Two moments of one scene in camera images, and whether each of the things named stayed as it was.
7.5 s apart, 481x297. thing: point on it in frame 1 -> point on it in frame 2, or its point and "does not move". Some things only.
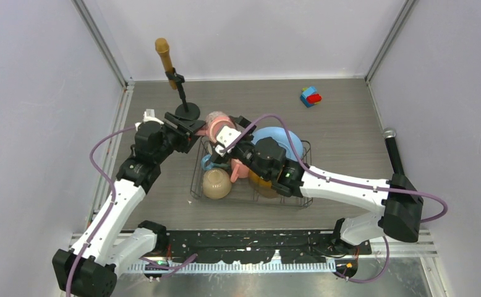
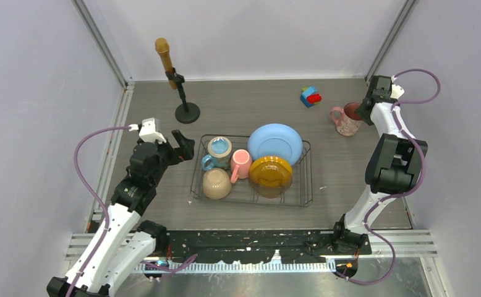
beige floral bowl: x=216 y=183 does not move
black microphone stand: x=187 y=111 does not move
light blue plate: x=279 y=133 does not move
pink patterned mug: x=214 y=122 -> x=347 y=120
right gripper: x=216 y=158 -> x=363 y=115
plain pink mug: x=239 y=170 does not move
